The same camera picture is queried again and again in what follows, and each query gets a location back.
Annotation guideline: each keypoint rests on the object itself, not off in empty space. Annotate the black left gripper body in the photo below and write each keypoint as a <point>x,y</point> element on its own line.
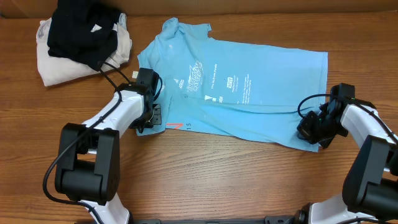
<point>155,115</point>

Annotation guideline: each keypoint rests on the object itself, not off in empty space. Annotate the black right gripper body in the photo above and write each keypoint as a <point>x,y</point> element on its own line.
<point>321,130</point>

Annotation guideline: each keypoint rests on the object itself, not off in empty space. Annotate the light blue t-shirt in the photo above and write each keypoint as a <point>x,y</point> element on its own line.
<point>252,92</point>

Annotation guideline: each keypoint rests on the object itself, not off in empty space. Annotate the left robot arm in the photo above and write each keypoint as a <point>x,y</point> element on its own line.
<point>87,168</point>

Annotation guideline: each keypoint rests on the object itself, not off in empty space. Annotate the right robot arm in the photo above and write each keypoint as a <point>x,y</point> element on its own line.
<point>366,196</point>

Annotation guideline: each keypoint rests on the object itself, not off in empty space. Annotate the folded black garment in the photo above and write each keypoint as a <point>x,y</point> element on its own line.
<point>83,31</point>

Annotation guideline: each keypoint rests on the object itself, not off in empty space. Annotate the folded beige garment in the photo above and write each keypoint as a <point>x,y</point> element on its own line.
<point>56,70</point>

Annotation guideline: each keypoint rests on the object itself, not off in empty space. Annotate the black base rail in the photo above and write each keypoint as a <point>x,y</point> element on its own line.
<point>267,220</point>

